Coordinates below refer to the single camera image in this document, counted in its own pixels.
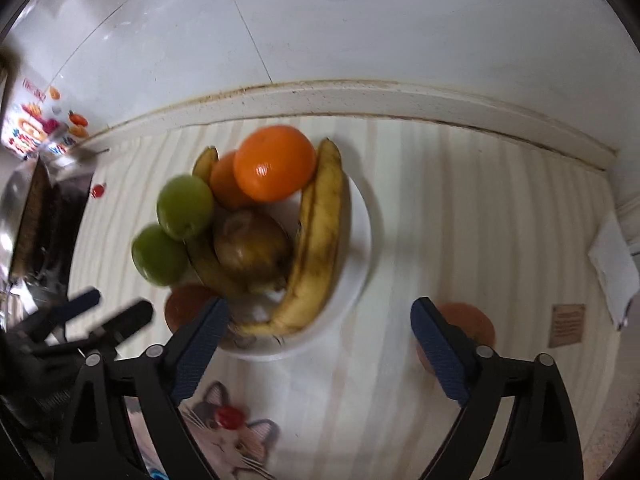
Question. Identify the striped cat print cloth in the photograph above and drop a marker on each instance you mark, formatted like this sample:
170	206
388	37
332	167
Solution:
450	210

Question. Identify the colourful wall stickers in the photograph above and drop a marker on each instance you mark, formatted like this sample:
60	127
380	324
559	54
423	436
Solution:
30	130

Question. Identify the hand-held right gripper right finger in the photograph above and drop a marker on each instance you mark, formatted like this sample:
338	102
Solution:
440	355

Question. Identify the white plate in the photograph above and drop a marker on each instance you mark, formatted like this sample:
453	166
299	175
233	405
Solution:
345	300

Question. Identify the small brown card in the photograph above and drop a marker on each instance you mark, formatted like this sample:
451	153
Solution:
567	325

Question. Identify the brown red apple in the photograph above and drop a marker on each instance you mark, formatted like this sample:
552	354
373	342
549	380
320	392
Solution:
250	245
470	325

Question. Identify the dark reddish orange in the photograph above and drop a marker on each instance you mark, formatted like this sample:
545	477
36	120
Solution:
187	305

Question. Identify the red cherry tomato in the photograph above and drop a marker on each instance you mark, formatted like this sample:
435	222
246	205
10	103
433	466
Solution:
97	191
229	416

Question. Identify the green apple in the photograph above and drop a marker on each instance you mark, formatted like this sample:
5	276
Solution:
157	255
185	207

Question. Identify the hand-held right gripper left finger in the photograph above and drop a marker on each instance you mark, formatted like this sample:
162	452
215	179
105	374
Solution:
200	352

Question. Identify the black gas stove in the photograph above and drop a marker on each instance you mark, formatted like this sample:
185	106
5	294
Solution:
76	230

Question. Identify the bright orange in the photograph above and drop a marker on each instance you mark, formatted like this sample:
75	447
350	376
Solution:
222	185
275	162

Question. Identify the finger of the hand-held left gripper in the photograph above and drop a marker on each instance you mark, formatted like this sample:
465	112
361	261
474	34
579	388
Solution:
127	319
75	305

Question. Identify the white folded paper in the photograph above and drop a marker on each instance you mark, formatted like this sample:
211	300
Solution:
612	265

